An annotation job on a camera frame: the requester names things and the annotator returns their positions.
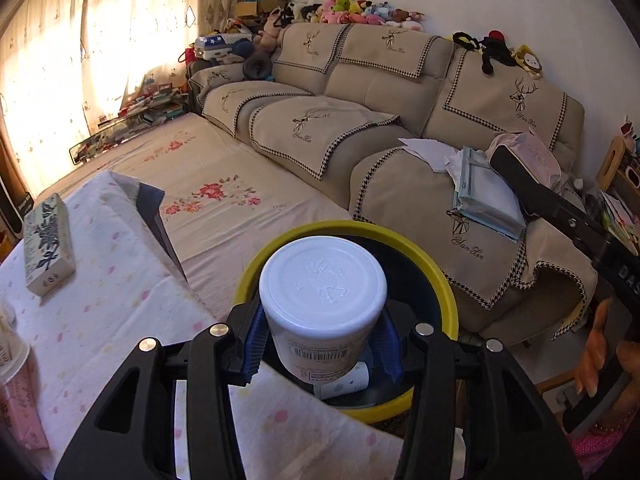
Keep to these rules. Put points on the beige sectional sofa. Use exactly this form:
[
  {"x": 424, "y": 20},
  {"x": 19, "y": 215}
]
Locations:
[{"x": 351, "y": 108}]

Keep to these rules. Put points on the floral bed sheet mattress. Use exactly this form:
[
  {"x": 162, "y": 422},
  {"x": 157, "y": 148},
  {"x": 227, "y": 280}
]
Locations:
[{"x": 223, "y": 201}]

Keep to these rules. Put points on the white dotted tablecloth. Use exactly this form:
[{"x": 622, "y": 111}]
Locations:
[{"x": 126, "y": 288}]

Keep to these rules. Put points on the black red plush toy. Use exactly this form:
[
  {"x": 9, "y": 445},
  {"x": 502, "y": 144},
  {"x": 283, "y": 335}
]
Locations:
[{"x": 491, "y": 48}]

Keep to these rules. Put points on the cluttered glass coffee table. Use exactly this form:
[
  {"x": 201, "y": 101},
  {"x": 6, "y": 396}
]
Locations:
[{"x": 144, "y": 115}]

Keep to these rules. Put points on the white papers on sofa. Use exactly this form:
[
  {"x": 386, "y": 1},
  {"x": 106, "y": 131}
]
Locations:
[{"x": 436, "y": 154}]

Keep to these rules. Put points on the white cylindrical canister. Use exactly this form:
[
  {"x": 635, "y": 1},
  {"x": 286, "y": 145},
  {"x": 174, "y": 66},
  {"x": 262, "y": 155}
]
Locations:
[{"x": 322, "y": 296}]

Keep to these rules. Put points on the green leaf tissue box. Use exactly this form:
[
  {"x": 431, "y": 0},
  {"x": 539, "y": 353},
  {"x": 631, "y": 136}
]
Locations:
[{"x": 48, "y": 251}]

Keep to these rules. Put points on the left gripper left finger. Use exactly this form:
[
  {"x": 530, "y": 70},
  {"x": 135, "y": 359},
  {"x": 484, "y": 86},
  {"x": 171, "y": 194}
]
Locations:
[{"x": 129, "y": 432}]

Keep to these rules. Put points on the plush toy row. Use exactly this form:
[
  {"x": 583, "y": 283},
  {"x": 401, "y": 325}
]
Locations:
[{"x": 350, "y": 12}]

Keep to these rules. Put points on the pink black backpack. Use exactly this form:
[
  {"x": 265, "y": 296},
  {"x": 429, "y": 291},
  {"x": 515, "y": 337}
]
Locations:
[{"x": 532, "y": 154}]

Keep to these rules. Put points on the cream window curtains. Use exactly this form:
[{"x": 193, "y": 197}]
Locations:
[{"x": 68, "y": 64}]

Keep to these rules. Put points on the yellow rimmed trash bin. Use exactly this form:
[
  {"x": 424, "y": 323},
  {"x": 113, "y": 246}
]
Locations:
[{"x": 417, "y": 293}]

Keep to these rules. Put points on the white dotted paper cup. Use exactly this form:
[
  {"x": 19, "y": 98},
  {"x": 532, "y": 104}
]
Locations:
[{"x": 357, "y": 379}]

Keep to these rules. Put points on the pink strawberry milk carton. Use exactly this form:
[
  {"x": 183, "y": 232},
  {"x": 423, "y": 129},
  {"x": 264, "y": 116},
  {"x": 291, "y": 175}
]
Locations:
[{"x": 19, "y": 412}]

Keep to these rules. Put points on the yellow monkey plush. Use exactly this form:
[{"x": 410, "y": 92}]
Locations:
[{"x": 528, "y": 61}]

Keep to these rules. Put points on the person's hand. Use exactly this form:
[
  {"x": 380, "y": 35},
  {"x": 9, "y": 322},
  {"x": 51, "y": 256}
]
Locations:
[{"x": 592, "y": 362}]

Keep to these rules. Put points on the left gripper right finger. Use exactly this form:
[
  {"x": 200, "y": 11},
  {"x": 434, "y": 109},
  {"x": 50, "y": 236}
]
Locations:
[{"x": 476, "y": 393}]

